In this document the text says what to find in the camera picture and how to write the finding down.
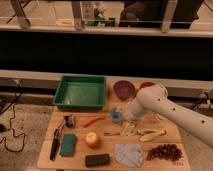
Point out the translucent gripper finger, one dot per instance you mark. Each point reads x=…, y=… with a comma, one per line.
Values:
x=124, y=129
x=132, y=130

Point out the black handled knife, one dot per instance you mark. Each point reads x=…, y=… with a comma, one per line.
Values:
x=55, y=142

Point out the bunch of red grapes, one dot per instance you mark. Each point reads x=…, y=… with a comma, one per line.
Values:
x=165, y=151

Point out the orange pepper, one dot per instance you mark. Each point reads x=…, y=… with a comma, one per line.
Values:
x=90, y=120

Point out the black binder clip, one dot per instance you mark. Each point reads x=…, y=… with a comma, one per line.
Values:
x=69, y=121

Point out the green sponge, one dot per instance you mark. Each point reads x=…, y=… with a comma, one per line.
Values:
x=68, y=145

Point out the wooden cutting board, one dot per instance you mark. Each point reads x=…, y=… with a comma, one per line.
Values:
x=107, y=143

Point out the yellow banana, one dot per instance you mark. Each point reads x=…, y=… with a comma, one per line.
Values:
x=148, y=134

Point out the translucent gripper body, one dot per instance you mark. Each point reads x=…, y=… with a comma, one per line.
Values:
x=132, y=112

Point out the metal fork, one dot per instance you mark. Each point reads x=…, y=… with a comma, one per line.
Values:
x=111, y=133

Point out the black eraser block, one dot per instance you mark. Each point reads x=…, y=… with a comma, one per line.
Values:
x=97, y=160

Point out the blue paper cup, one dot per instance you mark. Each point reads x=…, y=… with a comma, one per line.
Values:
x=116, y=114

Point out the blue grey cloth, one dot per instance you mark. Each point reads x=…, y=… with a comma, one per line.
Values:
x=130, y=154

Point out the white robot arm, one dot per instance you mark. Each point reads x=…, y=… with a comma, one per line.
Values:
x=155, y=98

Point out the green plastic tray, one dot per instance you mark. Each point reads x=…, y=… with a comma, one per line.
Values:
x=80, y=93

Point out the orange bowl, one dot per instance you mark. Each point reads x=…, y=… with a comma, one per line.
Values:
x=146, y=84

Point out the purple bowl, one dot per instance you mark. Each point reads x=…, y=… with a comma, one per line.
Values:
x=124, y=89

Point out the yellow apple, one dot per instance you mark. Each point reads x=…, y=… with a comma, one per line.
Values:
x=92, y=139

